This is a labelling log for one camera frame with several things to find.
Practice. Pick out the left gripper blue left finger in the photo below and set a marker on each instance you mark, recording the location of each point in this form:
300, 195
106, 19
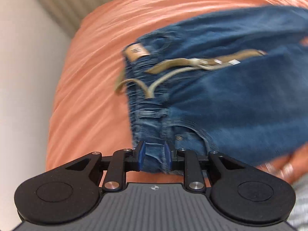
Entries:
127, 159

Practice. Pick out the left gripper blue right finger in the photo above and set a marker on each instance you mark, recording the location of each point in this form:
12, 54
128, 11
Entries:
182, 159

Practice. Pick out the blue denim jeans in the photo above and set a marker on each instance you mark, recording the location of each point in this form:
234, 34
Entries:
254, 111

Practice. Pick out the olive fabric belt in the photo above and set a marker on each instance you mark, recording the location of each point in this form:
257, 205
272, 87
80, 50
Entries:
182, 65

